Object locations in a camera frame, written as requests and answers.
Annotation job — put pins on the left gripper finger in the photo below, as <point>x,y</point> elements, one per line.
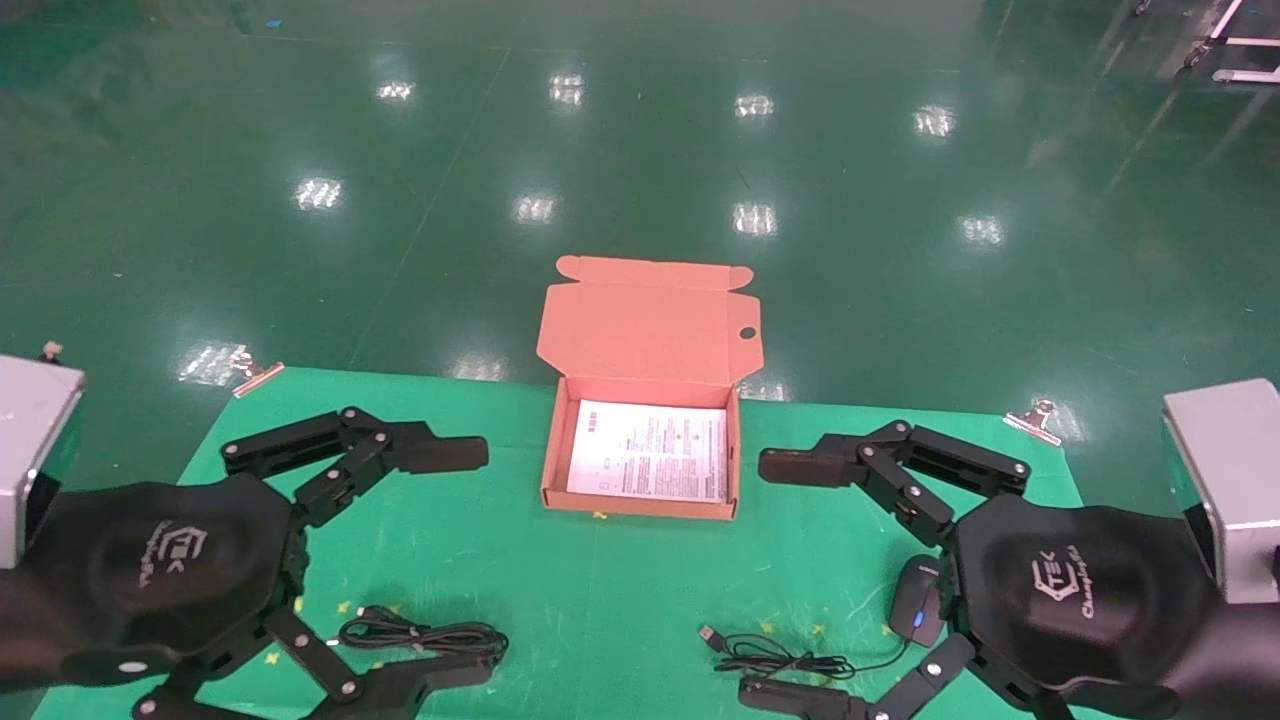
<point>400,450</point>
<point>420,685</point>

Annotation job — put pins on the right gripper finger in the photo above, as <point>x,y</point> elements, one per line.
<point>800,467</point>
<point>790,700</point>

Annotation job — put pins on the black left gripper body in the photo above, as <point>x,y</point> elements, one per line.
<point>150,580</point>

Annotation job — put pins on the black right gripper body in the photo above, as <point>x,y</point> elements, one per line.
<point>1090,600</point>

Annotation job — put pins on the open brown cardboard box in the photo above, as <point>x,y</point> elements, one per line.
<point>650,330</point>

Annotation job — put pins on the white printed paper sheet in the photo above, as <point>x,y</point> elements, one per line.
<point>650,450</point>

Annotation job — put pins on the metal binder clip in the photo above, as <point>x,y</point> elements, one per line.
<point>255,375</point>
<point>1035,422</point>

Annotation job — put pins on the green table mat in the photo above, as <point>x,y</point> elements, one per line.
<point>620,600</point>

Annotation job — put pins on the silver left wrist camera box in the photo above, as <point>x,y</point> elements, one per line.
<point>30,440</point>

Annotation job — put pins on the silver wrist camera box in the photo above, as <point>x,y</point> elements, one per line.
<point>1235,480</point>
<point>30,440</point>

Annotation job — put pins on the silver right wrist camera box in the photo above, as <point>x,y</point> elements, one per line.
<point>1235,480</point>

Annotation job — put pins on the white metal rack frame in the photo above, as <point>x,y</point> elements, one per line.
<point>1240,42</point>

